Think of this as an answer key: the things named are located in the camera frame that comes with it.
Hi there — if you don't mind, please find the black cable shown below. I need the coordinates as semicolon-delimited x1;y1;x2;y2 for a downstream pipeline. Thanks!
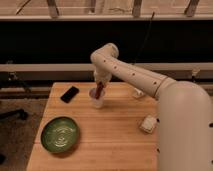
133;11;156;65

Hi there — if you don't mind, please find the black smartphone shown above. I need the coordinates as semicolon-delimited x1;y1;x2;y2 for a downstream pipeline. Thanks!
60;86;79;103

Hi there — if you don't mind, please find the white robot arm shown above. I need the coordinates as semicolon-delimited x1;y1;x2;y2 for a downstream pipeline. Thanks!
90;43;213;171

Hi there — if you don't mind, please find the red pepper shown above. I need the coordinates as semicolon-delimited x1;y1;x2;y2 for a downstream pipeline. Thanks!
95;82;104;99

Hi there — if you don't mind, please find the small white square object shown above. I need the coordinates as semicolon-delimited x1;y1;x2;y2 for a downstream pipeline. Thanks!
140;115;157;134

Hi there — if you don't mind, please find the white table clamp block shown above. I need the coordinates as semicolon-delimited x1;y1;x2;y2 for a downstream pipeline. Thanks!
132;88;145;99

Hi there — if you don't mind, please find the black office chair base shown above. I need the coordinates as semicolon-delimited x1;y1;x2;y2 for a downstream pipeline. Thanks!
0;109;28;120

